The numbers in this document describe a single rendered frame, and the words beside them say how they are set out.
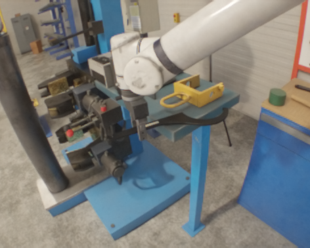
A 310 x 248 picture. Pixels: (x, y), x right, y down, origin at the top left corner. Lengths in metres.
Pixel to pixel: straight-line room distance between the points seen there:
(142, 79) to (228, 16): 0.20
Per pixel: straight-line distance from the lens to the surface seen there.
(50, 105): 1.33
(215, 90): 0.92
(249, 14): 0.38
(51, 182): 1.87
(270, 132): 1.27
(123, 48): 0.60
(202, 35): 0.39
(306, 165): 1.28
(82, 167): 1.61
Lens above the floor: 1.51
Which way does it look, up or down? 34 degrees down
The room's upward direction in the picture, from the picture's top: 7 degrees counter-clockwise
